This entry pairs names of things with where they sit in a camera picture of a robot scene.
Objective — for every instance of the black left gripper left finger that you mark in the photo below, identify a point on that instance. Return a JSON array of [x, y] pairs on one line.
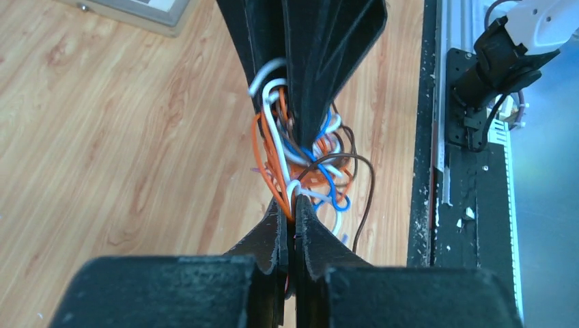
[[244, 287]]

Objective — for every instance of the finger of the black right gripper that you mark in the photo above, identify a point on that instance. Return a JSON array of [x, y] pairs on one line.
[[257, 29], [325, 41]]

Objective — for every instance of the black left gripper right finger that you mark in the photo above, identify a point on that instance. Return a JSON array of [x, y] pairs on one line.
[[337, 288]]

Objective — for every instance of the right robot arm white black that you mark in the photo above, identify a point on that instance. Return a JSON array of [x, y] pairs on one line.
[[512, 50]]

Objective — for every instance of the wooden chessboard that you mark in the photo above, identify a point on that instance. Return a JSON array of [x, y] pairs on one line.
[[166, 18]]

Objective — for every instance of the aluminium frame rail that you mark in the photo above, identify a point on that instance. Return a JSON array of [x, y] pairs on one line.
[[458, 25]]

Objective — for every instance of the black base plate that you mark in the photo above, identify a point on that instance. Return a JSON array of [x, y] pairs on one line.
[[474, 232]]

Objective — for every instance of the white slotted cable duct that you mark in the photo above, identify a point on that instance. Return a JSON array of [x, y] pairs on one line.
[[499, 134]]

